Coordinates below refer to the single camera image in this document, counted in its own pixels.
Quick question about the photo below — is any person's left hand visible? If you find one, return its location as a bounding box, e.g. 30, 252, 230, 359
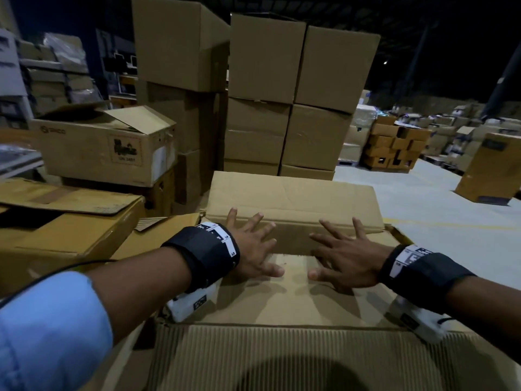
226, 207, 285, 281

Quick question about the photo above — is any person's right hand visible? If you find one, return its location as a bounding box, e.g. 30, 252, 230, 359
307, 217, 395, 293

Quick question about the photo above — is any pale cardboard box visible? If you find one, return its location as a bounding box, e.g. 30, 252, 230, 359
205, 171, 385, 257

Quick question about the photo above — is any large cardboard box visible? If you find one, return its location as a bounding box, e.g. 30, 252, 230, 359
112, 211, 521, 391

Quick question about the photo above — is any person's right forearm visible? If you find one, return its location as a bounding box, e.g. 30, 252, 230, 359
446, 276, 521, 365

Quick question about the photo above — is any person's left forearm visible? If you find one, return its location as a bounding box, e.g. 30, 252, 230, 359
87, 246, 192, 346

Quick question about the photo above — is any stack of orange-brown boxes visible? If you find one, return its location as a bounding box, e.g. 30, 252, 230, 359
363, 115, 432, 172

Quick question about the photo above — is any stack of pale taped boxes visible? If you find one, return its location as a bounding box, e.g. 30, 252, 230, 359
338, 89, 377, 166

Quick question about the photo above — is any pile of assorted warehouse boxes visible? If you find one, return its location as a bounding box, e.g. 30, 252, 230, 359
392, 101, 521, 175

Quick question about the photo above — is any tilted tan carton dark label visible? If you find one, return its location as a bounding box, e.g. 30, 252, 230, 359
454, 132, 521, 206

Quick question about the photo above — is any carton with orange label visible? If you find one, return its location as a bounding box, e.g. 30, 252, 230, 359
30, 104, 178, 188

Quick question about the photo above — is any stack of tall brown cartons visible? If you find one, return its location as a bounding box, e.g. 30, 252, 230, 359
131, 0, 382, 204

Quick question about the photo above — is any light blue left sleeve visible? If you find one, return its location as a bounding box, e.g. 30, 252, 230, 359
0, 272, 114, 391

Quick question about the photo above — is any dark steel column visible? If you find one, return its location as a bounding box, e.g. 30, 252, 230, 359
482, 44, 521, 118

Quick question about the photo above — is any pile of wrapped shelf cartons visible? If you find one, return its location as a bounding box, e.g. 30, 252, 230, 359
16, 32, 103, 115

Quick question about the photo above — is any white printed carton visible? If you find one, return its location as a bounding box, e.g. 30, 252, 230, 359
0, 28, 29, 98

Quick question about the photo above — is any tall brown shelf carton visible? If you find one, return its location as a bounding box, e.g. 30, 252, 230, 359
0, 0, 20, 36

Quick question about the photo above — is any black left wrist strap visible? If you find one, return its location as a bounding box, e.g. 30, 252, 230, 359
161, 222, 241, 294

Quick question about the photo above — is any black wrist strap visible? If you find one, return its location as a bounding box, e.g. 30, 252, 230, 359
378, 244, 477, 314
161, 222, 241, 294

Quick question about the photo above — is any black right wrist strap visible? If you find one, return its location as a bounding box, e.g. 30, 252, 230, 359
378, 244, 477, 314

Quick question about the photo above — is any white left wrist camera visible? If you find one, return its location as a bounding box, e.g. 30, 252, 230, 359
166, 279, 223, 324

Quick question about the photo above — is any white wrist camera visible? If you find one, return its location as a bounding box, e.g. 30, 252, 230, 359
166, 279, 223, 324
389, 297, 453, 345

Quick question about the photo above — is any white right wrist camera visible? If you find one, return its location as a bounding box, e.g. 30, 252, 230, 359
389, 297, 453, 345

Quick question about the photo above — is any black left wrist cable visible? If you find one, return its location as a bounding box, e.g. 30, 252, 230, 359
0, 258, 119, 310

